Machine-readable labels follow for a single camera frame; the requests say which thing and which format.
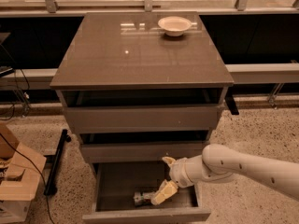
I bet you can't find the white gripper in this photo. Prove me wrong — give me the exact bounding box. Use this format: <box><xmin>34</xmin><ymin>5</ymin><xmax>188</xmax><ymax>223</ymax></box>
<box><xmin>150</xmin><ymin>156</ymin><xmax>203</xmax><ymax>205</ymax></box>

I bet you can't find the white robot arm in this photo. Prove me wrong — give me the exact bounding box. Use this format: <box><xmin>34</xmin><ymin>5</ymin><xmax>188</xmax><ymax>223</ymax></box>
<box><xmin>150</xmin><ymin>144</ymin><xmax>299</xmax><ymax>205</ymax></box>

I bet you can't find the bottom grey open drawer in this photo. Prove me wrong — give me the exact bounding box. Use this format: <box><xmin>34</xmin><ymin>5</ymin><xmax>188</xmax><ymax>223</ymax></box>
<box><xmin>82</xmin><ymin>161</ymin><xmax>211</xmax><ymax>224</ymax></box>

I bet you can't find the middle grey drawer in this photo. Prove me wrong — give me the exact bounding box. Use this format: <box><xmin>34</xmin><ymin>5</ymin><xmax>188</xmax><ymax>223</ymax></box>
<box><xmin>80</xmin><ymin>142</ymin><xmax>207</xmax><ymax>163</ymax></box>

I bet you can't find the top grey drawer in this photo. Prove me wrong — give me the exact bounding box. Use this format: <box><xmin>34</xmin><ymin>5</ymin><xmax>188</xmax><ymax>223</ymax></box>
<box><xmin>64</xmin><ymin>105</ymin><xmax>223</xmax><ymax>134</ymax></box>

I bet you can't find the grey drawer cabinet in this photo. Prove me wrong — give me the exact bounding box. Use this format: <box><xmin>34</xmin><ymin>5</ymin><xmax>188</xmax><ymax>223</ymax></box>
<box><xmin>49</xmin><ymin>11</ymin><xmax>235</xmax><ymax>224</ymax></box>

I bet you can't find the black metal bar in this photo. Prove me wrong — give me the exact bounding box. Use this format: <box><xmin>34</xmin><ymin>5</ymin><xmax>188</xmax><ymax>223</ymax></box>
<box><xmin>44</xmin><ymin>129</ymin><xmax>71</xmax><ymax>196</ymax></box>

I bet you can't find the cardboard box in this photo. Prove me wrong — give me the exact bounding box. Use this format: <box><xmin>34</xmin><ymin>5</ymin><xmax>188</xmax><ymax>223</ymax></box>
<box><xmin>0</xmin><ymin>123</ymin><xmax>46</xmax><ymax>224</ymax></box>

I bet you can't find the white bowl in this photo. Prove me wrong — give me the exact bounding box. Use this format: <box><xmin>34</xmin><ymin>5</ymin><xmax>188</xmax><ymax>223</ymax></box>
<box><xmin>158</xmin><ymin>16</ymin><xmax>192</xmax><ymax>37</ymax></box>

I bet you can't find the black bracket behind cabinet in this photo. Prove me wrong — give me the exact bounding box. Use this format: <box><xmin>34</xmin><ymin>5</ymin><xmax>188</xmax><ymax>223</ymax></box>
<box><xmin>225</xmin><ymin>90</ymin><xmax>239</xmax><ymax>115</ymax></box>

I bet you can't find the black cable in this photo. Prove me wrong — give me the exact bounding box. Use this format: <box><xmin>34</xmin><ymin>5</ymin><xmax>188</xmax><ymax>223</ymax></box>
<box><xmin>0</xmin><ymin>133</ymin><xmax>56</xmax><ymax>224</ymax></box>

